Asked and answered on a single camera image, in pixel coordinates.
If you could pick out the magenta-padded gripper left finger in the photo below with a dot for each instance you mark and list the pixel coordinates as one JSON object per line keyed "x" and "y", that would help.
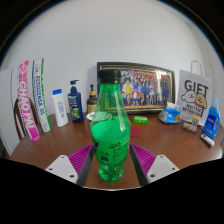
{"x": 63, "y": 166}

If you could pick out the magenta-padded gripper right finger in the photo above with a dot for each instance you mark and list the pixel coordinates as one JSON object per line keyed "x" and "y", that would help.
{"x": 160, "y": 166}

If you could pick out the green plastic drink bottle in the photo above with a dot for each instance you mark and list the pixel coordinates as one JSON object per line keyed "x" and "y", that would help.
{"x": 110, "y": 140}

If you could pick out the small snack box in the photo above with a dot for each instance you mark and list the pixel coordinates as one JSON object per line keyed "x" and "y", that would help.
{"x": 190, "y": 126}

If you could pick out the small green pack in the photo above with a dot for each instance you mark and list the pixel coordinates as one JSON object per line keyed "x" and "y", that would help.
{"x": 140, "y": 119}

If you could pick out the blue tissue pack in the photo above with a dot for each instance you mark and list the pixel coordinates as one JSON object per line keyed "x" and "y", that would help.
{"x": 170, "y": 115}

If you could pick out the small white tube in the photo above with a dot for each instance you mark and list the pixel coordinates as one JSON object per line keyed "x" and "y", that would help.
{"x": 207, "y": 139}

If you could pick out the floral patterned cup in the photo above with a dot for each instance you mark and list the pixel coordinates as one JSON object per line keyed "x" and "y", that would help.
{"x": 89, "y": 116}

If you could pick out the white bottle with blue cap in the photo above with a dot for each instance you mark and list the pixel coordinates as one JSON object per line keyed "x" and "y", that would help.
{"x": 60, "y": 110}

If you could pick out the dark blue pump bottle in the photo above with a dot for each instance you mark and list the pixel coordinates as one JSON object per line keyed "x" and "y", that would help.
{"x": 76, "y": 106}

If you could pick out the light blue pump bottle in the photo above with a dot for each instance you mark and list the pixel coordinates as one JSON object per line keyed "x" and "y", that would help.
{"x": 211, "y": 123}

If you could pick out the brown pump bottle yellow label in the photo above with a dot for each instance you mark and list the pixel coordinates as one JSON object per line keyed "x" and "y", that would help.
{"x": 91, "y": 103}

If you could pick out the tall green-white printed pack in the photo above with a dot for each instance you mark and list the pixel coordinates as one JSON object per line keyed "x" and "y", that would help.
{"x": 40, "y": 96}

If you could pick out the tall pink printed pack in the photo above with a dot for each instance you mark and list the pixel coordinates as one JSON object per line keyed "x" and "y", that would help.
{"x": 26, "y": 100}

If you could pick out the framed group picture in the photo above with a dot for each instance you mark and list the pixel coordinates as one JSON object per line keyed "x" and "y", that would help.
{"x": 150, "y": 90}

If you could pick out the white printed paper bag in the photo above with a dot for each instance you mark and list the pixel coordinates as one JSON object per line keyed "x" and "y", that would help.
{"x": 195, "y": 95}

